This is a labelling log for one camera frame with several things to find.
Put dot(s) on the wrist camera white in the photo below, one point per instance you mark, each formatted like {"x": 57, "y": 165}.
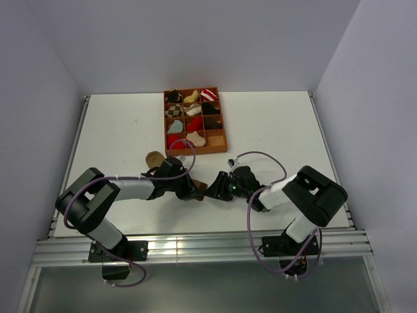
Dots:
{"x": 182, "y": 158}
{"x": 233, "y": 163}

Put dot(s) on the red sock with white pattern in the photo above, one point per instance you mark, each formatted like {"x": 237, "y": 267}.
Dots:
{"x": 175, "y": 142}

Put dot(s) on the light blue rolled sock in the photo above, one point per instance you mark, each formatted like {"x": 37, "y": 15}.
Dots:
{"x": 176, "y": 127}

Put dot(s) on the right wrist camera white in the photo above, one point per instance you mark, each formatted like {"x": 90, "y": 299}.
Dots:
{"x": 233, "y": 163}

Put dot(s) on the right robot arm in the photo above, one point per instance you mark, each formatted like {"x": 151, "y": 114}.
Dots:
{"x": 316, "y": 197}

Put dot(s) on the aluminium front rail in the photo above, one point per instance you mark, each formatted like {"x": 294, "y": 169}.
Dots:
{"x": 207, "y": 247}

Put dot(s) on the beige maroon striped sock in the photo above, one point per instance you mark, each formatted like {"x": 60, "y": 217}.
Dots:
{"x": 196, "y": 139}

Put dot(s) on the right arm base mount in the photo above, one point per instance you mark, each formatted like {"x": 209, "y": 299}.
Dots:
{"x": 275, "y": 246}

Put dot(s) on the yellow rolled sock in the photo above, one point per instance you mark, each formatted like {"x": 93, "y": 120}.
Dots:
{"x": 192, "y": 97}

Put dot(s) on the dark brown black rolled sock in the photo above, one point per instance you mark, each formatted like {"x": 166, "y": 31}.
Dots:
{"x": 212, "y": 124}

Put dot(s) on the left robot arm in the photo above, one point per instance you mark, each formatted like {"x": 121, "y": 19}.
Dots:
{"x": 86, "y": 202}

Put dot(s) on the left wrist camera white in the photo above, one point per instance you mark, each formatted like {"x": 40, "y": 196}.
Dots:
{"x": 182, "y": 158}

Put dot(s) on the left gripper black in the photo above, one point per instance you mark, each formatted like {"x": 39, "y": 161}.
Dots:
{"x": 189, "y": 191}

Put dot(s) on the red white striped rolled sock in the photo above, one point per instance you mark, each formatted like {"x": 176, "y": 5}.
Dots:
{"x": 207, "y": 95}

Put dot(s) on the beige brown striped rolled sock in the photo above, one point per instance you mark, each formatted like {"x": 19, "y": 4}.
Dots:
{"x": 192, "y": 110}

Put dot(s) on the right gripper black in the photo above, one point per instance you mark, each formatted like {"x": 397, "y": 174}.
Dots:
{"x": 217, "y": 188}

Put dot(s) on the orange wooden compartment tray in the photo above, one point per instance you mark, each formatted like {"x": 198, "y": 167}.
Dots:
{"x": 216, "y": 140}

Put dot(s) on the black box under rail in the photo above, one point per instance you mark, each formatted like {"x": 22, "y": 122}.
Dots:
{"x": 115, "y": 272}

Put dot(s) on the checkered rolled sock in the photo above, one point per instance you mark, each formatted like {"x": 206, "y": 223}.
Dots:
{"x": 174, "y": 111}

